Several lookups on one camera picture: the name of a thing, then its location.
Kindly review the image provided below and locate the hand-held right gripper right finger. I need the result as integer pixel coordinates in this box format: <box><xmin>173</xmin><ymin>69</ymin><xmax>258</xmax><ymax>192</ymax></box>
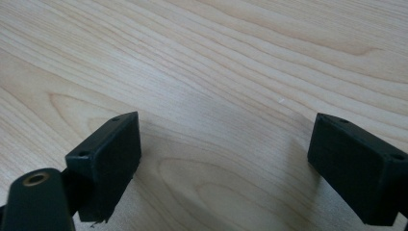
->
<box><xmin>307</xmin><ymin>112</ymin><xmax>408</xmax><ymax>227</ymax></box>

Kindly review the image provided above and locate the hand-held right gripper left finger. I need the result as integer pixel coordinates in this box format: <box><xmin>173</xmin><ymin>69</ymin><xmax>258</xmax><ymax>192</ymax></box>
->
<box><xmin>64</xmin><ymin>111</ymin><xmax>142</xmax><ymax>223</ymax></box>

